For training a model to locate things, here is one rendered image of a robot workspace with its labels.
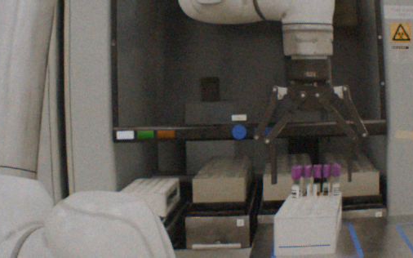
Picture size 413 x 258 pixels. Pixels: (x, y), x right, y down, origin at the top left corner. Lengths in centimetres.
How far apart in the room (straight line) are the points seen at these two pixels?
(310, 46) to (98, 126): 69
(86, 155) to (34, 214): 101
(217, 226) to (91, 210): 103
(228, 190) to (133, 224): 109
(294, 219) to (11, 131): 52
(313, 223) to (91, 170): 80
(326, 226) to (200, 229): 61
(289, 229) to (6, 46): 56
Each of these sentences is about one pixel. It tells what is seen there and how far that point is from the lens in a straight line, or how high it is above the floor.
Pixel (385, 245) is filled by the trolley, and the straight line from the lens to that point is 157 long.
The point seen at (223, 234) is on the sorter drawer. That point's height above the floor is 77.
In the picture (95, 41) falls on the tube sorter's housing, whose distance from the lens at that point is 219.
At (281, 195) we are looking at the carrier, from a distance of 215.
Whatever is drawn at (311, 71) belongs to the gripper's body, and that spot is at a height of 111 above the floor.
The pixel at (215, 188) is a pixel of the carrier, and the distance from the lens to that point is 216.
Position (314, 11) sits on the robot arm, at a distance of 165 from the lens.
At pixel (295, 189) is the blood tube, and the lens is 175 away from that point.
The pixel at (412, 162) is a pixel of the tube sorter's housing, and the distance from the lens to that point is 218.
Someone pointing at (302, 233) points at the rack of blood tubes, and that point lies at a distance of 153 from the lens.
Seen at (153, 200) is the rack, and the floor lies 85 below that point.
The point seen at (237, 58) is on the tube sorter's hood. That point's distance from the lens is 214.
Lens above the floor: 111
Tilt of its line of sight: 3 degrees down
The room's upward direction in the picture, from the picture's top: 2 degrees counter-clockwise
